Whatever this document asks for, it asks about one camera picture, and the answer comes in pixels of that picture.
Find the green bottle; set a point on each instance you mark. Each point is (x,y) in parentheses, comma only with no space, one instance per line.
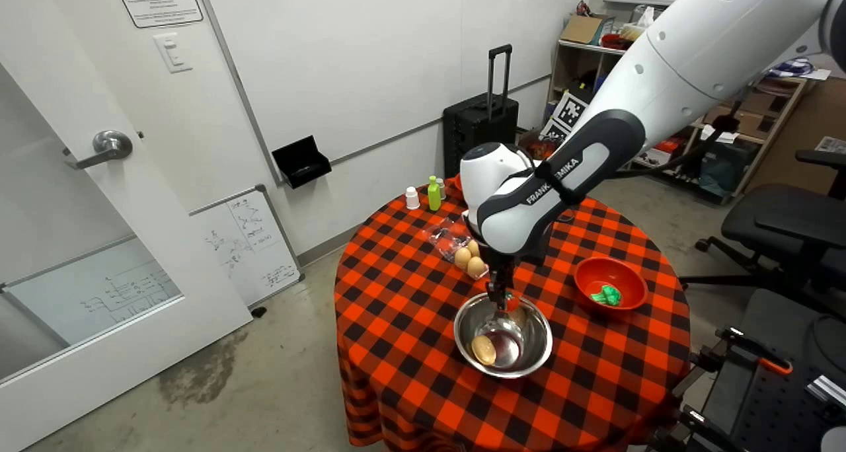
(433,196)

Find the black office chair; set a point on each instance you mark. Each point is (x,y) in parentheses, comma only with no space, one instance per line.
(780,227)

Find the red tomato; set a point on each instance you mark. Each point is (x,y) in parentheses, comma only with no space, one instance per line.
(513,302)

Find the green toy vegetable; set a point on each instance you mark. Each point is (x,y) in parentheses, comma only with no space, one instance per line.
(609,296)

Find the clear plastic egg carton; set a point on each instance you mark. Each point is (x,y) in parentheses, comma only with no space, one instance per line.
(446,237)

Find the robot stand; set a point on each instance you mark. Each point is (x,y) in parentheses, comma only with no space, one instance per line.
(773,392)

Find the small whiteboard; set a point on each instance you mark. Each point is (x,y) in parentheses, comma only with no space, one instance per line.
(251,240)

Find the small grey shaker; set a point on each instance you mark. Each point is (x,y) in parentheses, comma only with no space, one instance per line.
(441,189)

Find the white light switch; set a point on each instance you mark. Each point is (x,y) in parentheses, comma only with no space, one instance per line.
(172,52)

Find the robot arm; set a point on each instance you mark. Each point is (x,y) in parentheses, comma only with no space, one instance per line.
(687,55)

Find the cardboard box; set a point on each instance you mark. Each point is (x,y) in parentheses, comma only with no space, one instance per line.
(581,29)

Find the white wall sign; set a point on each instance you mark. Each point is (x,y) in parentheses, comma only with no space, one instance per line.
(158,0)

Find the white door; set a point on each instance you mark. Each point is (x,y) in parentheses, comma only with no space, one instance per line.
(165,194)

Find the steel bowl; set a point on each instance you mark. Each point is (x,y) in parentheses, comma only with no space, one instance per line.
(522,346)

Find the black white marker board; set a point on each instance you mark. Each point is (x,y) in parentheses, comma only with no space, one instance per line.
(568,113)

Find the wooden shelf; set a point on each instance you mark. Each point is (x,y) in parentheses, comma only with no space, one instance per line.
(747,128)

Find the small white bottle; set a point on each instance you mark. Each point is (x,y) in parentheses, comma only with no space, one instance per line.
(412,199)

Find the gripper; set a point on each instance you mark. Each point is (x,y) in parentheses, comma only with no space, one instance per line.
(500,262)

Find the red plastic bowl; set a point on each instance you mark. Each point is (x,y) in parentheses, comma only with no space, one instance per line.
(624,273)

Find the red black checked tablecloth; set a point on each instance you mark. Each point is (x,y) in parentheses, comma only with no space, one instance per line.
(410,346)

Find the black wall tray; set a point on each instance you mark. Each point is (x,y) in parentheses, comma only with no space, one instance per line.
(302,162)

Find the tan egg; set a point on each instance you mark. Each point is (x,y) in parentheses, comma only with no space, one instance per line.
(473,247)
(476,267)
(484,350)
(462,257)

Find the black suitcase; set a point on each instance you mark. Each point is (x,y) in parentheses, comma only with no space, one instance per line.
(476,131)

